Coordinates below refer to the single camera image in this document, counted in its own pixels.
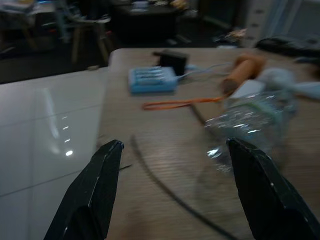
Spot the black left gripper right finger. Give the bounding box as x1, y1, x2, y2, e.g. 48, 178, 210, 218
225, 138, 320, 240

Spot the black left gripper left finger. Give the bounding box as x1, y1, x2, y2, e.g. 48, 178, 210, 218
43, 139, 125, 240

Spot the clear crushed plastic bottle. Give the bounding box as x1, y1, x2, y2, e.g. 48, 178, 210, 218
197, 91, 298, 191

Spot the white paper card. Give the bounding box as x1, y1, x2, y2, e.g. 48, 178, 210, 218
232, 79, 266, 100

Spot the light blue crumpled tissue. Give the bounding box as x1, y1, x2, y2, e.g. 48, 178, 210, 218
259, 67, 320, 101

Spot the orange cylindrical device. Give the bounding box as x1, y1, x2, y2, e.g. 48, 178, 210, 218
220, 54, 266, 97

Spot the light blue battery charger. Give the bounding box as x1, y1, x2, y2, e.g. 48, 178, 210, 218
128, 66, 179, 95

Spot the black bag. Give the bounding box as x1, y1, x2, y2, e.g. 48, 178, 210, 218
256, 36, 320, 59

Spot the black power adapter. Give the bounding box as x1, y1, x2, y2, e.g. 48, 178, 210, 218
152, 49, 188, 76

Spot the white chair with wooden legs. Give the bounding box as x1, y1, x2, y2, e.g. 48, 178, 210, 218
56, 0, 116, 63

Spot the dark cabinet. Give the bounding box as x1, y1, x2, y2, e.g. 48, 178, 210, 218
109, 0, 180, 45

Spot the black cable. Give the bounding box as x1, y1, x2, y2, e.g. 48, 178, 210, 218
130, 104, 241, 240

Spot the orange lanyard strap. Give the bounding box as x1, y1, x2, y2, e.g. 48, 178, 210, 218
142, 95, 232, 111

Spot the white cable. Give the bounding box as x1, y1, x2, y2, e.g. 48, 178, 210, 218
176, 62, 237, 82

